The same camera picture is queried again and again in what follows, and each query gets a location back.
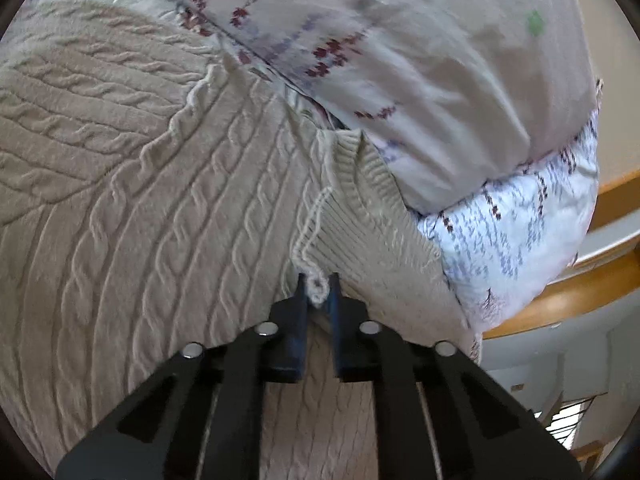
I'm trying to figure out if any beige cable-knit sweater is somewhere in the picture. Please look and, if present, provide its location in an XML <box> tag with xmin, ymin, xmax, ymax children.
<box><xmin>1</xmin><ymin>1</ymin><xmax>480</xmax><ymax>471</ymax></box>

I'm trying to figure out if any blue floral right pillow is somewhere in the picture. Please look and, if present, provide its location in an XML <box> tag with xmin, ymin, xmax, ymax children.
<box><xmin>418</xmin><ymin>116</ymin><xmax>599</xmax><ymax>333</ymax></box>

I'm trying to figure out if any pink floral left pillow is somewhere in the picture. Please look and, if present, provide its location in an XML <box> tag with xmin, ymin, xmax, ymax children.
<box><xmin>175</xmin><ymin>0</ymin><xmax>596</xmax><ymax>214</ymax></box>

